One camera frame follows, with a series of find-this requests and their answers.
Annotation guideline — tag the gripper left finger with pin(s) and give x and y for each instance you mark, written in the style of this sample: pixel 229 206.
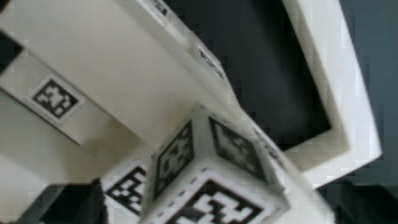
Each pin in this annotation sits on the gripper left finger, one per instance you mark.
pixel 69 204

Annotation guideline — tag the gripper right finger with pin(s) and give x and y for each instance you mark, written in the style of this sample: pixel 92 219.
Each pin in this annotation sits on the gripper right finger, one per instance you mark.
pixel 368 204

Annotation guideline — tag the white tagged block part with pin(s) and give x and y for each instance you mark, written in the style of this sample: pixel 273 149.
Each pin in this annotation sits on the white tagged block part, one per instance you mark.
pixel 211 183

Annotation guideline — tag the white chair back frame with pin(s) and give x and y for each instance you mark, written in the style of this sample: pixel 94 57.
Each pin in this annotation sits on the white chair back frame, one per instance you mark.
pixel 121 62

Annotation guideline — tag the white U-shaped fence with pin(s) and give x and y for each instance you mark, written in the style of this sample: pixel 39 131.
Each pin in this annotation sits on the white U-shaped fence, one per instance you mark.
pixel 343 148

